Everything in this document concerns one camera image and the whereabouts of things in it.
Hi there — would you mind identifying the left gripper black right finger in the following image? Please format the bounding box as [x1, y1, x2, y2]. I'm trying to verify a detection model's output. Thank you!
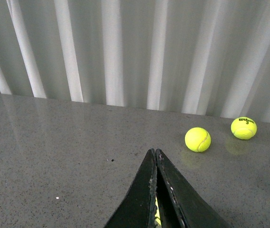
[156, 149, 231, 228]

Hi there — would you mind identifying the far Wilson tennis ball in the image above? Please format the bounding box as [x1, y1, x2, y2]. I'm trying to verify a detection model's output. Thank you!
[231, 117, 257, 140]

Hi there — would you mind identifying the plain yellow tennis ball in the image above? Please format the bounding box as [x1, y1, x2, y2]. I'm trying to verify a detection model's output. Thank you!
[185, 127, 211, 152]

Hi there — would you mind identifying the near Wilson tennis ball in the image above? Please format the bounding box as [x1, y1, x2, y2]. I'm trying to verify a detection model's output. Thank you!
[154, 197, 162, 228]

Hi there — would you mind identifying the wilson tennis ball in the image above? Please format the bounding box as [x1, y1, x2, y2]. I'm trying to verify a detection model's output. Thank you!
[231, 117, 257, 140]
[154, 197, 162, 228]

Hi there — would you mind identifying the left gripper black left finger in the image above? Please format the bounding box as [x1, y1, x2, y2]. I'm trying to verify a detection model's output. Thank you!
[105, 149, 157, 228]

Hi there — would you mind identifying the white pleated curtain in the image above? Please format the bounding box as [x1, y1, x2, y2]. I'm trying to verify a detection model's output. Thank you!
[0, 0, 270, 122]

